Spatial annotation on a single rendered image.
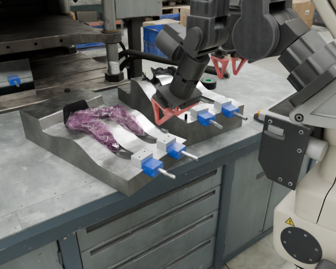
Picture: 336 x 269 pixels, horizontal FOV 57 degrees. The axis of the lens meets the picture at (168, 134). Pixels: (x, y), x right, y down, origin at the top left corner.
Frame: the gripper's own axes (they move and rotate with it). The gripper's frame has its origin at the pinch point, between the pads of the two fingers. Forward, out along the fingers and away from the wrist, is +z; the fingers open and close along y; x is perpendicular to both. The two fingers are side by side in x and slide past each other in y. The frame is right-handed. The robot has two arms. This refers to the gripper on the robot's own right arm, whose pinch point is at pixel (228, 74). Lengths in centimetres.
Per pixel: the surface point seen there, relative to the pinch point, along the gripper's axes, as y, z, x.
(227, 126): -0.5, 18.9, 2.2
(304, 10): -427, 44, -255
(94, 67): 6, 25, -103
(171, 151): 29.2, 15.0, 9.4
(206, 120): 13.0, 11.2, 5.3
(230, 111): 2.2, 11.0, 5.3
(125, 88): 16.4, 16.1, -43.7
